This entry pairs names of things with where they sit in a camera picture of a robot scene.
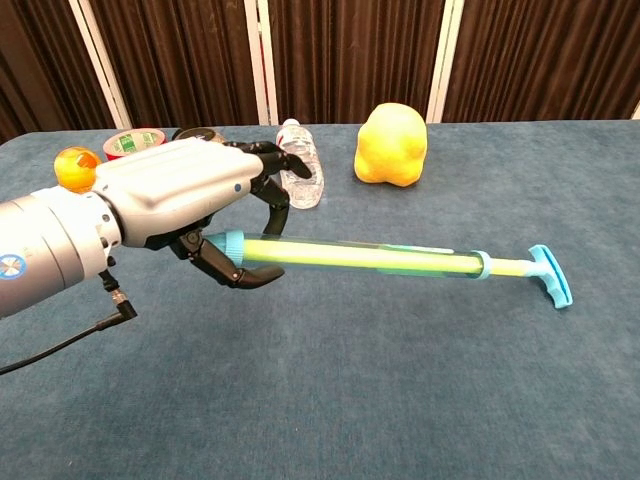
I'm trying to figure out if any yellow orange toy clear cup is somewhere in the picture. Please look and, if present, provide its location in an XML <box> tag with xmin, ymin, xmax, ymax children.
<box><xmin>53</xmin><ymin>146</ymin><xmax>104</xmax><ymax>194</ymax></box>

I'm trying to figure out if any round cork-pattern jar black lid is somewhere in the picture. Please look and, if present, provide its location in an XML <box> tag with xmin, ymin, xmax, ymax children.
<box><xmin>172</xmin><ymin>127</ymin><xmax>226</xmax><ymax>147</ymax></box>

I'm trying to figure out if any clear plastic water bottle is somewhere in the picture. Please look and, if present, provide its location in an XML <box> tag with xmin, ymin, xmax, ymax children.
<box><xmin>275</xmin><ymin>118</ymin><xmax>326</xmax><ymax>210</ymax></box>

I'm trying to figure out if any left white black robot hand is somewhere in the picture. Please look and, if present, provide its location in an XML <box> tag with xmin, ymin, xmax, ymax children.
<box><xmin>93</xmin><ymin>137</ymin><xmax>314</xmax><ymax>290</ymax></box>

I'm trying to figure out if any red tape roll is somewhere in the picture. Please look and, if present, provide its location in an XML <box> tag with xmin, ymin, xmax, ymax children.
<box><xmin>102</xmin><ymin>128</ymin><xmax>166</xmax><ymax>162</ymax></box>

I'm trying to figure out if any blue felt table cover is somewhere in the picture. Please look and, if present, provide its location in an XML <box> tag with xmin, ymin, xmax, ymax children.
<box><xmin>0</xmin><ymin>118</ymin><xmax>640</xmax><ymax>480</ymax></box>

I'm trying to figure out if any brown fabric partition panel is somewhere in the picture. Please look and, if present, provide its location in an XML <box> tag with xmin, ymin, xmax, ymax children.
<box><xmin>254</xmin><ymin>0</ymin><xmax>451</xmax><ymax>126</ymax></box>
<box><xmin>434</xmin><ymin>0</ymin><xmax>640</xmax><ymax>124</ymax></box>
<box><xmin>0</xmin><ymin>0</ymin><xmax>132</xmax><ymax>145</ymax></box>
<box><xmin>69</xmin><ymin>0</ymin><xmax>269</xmax><ymax>131</ymax></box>

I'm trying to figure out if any yellow cloth pouch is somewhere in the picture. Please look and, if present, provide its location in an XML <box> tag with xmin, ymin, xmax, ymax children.
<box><xmin>353</xmin><ymin>101</ymin><xmax>429</xmax><ymax>190</ymax></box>

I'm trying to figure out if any blue yellow toy syringe pump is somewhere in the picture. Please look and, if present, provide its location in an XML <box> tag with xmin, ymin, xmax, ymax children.
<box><xmin>242</xmin><ymin>238</ymin><xmax>575</xmax><ymax>312</ymax></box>

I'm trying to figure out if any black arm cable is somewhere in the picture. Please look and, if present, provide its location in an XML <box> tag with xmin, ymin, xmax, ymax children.
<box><xmin>0</xmin><ymin>269</ymin><xmax>139</xmax><ymax>376</ymax></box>

